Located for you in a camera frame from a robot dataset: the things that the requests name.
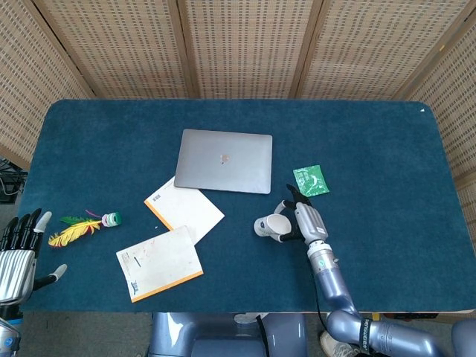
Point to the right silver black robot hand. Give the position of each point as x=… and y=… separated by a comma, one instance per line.
x=310, y=221

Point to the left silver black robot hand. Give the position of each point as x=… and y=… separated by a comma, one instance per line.
x=15, y=260

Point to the white floral paper cup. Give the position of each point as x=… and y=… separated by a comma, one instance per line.
x=264, y=226

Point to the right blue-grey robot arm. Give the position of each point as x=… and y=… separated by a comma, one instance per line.
x=334, y=286

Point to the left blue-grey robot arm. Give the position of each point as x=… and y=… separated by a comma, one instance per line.
x=7, y=334

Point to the green tea sachet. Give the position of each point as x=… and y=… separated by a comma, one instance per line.
x=311, y=180

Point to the blue felt table cover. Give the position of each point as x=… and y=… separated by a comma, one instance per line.
x=353, y=260

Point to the colourful feather shuttlecock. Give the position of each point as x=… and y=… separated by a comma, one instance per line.
x=76, y=230

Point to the grey closed laptop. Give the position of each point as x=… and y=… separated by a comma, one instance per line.
x=223, y=161

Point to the clean white orange-spine notebook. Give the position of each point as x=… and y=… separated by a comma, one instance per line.
x=186, y=210

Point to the white sneaker shoe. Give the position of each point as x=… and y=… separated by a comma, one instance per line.
x=336, y=347

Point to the stained white orange-spine notebook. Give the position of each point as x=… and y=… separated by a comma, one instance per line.
x=160, y=262

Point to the blue-grey robot torso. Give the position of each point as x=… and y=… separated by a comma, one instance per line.
x=223, y=338

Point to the woven wooden folding screen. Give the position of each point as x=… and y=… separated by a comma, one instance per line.
x=241, y=48

